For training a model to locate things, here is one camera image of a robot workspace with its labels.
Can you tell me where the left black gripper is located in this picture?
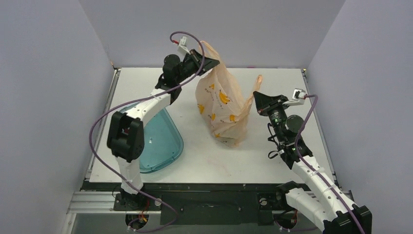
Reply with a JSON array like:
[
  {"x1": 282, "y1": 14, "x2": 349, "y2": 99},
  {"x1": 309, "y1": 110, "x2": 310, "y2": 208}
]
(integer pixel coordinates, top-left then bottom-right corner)
[{"x1": 175, "y1": 50, "x2": 220, "y2": 85}]

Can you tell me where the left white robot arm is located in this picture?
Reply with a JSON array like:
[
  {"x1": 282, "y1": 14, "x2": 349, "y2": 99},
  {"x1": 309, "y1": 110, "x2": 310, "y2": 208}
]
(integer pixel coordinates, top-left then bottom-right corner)
[{"x1": 107, "y1": 49, "x2": 220, "y2": 210}]

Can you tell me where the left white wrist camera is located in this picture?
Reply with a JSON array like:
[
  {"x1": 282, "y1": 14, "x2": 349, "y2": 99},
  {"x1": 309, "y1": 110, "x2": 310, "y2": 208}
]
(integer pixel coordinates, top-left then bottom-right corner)
[{"x1": 177, "y1": 36, "x2": 190, "y2": 55}]

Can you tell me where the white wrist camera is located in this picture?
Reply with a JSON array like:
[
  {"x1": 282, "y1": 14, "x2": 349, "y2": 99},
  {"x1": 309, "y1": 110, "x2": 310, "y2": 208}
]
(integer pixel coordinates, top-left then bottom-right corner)
[
  {"x1": 177, "y1": 36, "x2": 190, "y2": 55},
  {"x1": 283, "y1": 89, "x2": 307, "y2": 107}
]

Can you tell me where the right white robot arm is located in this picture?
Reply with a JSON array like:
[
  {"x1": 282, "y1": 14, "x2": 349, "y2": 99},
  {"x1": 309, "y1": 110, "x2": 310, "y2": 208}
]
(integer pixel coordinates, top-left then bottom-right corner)
[{"x1": 253, "y1": 89, "x2": 373, "y2": 234}]

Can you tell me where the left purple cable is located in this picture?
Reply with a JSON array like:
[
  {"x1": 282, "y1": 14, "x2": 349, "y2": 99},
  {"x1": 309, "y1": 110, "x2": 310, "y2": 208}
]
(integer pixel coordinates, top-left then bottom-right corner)
[{"x1": 89, "y1": 31, "x2": 206, "y2": 195}]

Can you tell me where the orange plastic bag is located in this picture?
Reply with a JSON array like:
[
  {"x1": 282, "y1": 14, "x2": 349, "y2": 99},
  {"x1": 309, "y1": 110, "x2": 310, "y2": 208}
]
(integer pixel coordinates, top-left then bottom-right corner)
[{"x1": 195, "y1": 41, "x2": 263, "y2": 148}]

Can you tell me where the teal plastic bin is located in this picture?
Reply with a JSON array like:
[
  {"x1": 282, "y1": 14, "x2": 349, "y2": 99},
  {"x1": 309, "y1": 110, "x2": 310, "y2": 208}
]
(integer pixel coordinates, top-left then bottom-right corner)
[{"x1": 107, "y1": 99, "x2": 183, "y2": 178}]

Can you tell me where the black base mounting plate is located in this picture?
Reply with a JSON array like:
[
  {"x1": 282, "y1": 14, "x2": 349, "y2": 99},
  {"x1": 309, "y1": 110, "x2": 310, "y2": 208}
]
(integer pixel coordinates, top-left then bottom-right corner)
[{"x1": 113, "y1": 183, "x2": 298, "y2": 228}]

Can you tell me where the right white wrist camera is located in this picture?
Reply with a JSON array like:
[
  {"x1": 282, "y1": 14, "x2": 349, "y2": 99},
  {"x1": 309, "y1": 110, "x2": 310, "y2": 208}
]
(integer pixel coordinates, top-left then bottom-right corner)
[{"x1": 283, "y1": 89, "x2": 307, "y2": 107}]

